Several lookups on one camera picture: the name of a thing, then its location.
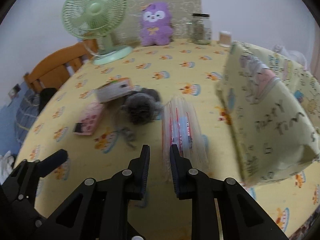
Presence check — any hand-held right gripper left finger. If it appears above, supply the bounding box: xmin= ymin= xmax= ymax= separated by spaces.
xmin=46 ymin=144 xmax=150 ymax=240

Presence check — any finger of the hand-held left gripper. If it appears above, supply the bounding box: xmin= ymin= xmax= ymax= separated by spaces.
xmin=36 ymin=149 xmax=68 ymax=178

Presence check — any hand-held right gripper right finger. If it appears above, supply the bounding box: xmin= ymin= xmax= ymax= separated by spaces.
xmin=169 ymin=144 xmax=288 ymax=240

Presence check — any clear plastic packet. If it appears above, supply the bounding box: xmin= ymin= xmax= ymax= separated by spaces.
xmin=161 ymin=95 xmax=209 ymax=180

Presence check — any yellow printed fabric box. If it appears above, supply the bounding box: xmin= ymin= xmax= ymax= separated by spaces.
xmin=215 ymin=41 xmax=320 ymax=187

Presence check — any pink tissue packet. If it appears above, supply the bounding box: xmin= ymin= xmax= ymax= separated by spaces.
xmin=72 ymin=102 xmax=105 ymax=136

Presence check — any plaid blanket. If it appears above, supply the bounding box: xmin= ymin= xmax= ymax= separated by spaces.
xmin=14 ymin=90 xmax=42 ymax=143

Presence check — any black cloth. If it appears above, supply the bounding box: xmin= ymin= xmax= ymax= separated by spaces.
xmin=39 ymin=87 xmax=57 ymax=113

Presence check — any grey knitted scrunchie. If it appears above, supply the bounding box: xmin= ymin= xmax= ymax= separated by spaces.
xmin=116 ymin=87 xmax=164 ymax=150

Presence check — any small green white box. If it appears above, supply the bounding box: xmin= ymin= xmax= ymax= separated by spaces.
xmin=96 ymin=77 xmax=133 ymax=103

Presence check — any purple plush toy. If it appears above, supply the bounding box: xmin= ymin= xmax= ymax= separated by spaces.
xmin=139 ymin=2 xmax=173 ymax=47

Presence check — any small glass cup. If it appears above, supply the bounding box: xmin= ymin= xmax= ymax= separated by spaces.
xmin=219 ymin=31 xmax=232 ymax=48

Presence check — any glass jar with lid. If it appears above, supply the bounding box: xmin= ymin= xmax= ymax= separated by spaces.
xmin=189 ymin=13 xmax=212 ymax=45

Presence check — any green desk fan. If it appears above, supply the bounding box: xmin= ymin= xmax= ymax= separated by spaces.
xmin=62 ymin=0 xmax=133 ymax=66

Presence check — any white standing fan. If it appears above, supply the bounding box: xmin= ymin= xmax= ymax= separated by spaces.
xmin=272 ymin=44 xmax=308 ymax=70

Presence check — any green patterned board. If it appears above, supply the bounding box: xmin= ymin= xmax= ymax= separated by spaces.
xmin=125 ymin=0 xmax=202 ymax=43

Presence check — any beige door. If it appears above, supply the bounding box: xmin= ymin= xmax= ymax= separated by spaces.
xmin=309 ymin=25 xmax=320 ymax=73

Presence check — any wall socket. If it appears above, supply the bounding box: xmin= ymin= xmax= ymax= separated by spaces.
xmin=9 ymin=84 xmax=21 ymax=98

